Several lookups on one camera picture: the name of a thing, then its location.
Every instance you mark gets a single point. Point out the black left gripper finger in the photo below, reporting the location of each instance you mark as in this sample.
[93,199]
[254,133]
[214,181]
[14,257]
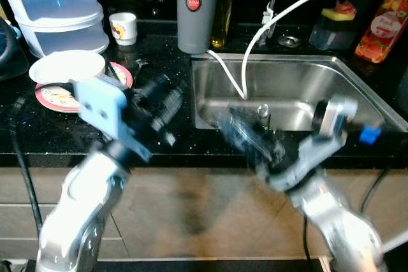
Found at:
[162,85]
[173,116]

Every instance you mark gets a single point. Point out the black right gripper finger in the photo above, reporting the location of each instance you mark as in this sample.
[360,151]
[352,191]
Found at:
[234,130]
[250,120]

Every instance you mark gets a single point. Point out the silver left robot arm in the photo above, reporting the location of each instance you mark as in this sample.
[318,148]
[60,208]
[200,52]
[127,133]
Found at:
[83,202]

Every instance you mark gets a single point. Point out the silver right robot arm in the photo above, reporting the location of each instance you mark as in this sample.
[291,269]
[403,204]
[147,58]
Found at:
[331,221]

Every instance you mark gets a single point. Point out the stainless steel sink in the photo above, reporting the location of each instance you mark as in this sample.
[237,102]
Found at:
[299,87]

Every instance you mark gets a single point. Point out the grey water filter canister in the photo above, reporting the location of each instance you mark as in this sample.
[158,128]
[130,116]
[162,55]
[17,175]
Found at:
[196,30]

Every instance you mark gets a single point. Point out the white printed cup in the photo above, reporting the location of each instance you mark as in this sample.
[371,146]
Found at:
[123,30]

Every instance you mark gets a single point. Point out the yellow oil glass bottle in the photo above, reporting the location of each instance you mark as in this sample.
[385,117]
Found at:
[223,23]

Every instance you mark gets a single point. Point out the round chrome counter cap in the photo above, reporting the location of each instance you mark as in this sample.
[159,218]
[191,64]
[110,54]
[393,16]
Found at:
[289,41]

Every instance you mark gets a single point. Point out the pink rimmed patterned plate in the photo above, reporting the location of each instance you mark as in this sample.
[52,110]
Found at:
[57,99]

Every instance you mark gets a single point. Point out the beige cabinet front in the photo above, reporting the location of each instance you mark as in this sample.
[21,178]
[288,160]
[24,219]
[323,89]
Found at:
[191,208]

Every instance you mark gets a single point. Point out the white bowl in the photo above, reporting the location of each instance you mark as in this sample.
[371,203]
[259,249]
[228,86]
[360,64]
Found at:
[67,67]

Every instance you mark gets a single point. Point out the dark sponge holder box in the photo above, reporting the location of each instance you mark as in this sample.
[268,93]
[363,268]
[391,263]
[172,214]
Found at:
[331,35]

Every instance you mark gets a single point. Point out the chrome sink faucet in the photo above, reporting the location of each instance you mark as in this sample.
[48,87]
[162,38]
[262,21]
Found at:
[274,4]

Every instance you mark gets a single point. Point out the white tiered plastic container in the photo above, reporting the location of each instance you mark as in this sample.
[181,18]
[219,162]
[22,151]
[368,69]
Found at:
[57,11]

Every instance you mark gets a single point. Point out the yellow sponge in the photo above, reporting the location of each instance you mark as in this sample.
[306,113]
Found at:
[331,14]

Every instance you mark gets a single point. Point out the dark rounded appliance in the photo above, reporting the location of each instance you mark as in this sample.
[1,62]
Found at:
[11,49]

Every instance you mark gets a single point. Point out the red scrubber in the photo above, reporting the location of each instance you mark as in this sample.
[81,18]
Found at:
[345,7]

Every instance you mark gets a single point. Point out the peach soap pump bottle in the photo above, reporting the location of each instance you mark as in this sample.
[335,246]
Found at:
[379,33]

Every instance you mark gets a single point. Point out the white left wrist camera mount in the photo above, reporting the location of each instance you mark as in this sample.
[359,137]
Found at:
[102,103]

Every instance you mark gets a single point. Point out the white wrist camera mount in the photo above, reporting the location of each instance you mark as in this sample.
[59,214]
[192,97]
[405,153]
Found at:
[331,116]
[102,103]

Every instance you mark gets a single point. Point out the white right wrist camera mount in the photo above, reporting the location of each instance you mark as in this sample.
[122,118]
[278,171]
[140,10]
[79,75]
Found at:
[331,116]

